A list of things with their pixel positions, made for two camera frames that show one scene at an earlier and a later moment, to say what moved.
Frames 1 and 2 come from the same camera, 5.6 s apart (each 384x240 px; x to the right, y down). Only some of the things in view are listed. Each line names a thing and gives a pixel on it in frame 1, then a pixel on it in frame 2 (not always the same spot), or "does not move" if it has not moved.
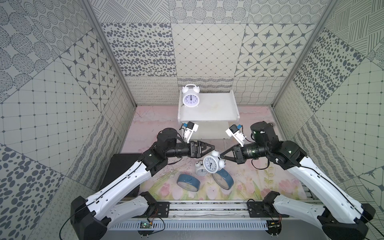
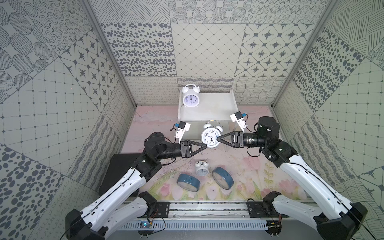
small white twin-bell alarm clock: (200, 170) does not move
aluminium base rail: (211, 216) does not move
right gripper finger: (229, 158) to (225, 142)
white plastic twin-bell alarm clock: (191, 95) does not move
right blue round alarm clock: (223, 178) does not move
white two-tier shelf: (212, 116) does not move
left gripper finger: (213, 147) to (197, 143)
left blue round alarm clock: (188, 182) does not move
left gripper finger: (204, 153) to (202, 148)
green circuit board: (145, 225) does not move
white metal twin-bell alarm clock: (212, 163) to (212, 130)
